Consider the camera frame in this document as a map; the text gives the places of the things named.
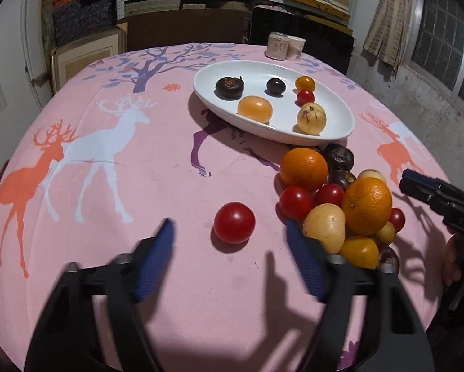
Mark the wooden framed board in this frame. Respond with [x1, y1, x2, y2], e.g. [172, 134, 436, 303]
[51, 23, 128, 94]

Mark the blue patterned box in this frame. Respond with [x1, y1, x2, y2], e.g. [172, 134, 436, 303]
[54, 0, 114, 47]

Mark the white oval plate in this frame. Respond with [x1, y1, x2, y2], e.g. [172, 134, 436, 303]
[193, 60, 355, 146]

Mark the yellow-orange tomato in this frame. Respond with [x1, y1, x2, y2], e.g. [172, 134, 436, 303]
[338, 236, 379, 270]

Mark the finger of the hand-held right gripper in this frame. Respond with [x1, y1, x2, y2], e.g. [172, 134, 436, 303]
[399, 178, 439, 206]
[403, 168, 448, 193]

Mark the beige checked curtain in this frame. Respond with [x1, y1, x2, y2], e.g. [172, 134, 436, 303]
[363, 0, 424, 66]

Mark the white door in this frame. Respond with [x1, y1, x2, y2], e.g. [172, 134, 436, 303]
[0, 0, 54, 125]

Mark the orange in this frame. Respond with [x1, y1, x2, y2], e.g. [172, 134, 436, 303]
[341, 177, 393, 236]
[280, 148, 329, 192]

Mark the pink drink can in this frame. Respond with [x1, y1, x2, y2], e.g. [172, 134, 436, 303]
[268, 33, 288, 60]

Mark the small tan longan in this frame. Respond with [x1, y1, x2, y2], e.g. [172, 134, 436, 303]
[356, 169, 388, 184]

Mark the window with metal grille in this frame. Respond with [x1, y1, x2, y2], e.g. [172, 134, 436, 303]
[410, 0, 464, 109]

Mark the white paper cup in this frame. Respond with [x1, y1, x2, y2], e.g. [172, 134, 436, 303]
[286, 36, 307, 60]

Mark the brown chair back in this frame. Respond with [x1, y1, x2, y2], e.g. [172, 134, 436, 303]
[127, 9, 252, 52]

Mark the black chair back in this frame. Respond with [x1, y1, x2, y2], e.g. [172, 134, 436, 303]
[249, 7, 355, 75]

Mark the dark water chestnut with stem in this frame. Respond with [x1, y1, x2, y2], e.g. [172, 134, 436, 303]
[215, 76, 244, 100]

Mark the pink deer print tablecloth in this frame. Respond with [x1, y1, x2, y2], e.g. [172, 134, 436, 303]
[0, 42, 461, 372]

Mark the person's right hand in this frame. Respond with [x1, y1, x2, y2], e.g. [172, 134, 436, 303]
[441, 236, 464, 286]

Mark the pale yellow pepino melon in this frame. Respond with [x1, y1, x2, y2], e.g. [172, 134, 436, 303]
[296, 102, 327, 135]

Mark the large orange-yellow tomato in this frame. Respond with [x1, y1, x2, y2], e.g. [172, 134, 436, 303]
[237, 95, 274, 122]

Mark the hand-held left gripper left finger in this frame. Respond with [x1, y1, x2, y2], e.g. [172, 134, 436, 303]
[25, 218, 175, 372]

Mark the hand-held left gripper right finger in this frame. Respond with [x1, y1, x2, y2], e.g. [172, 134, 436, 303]
[286, 219, 436, 372]

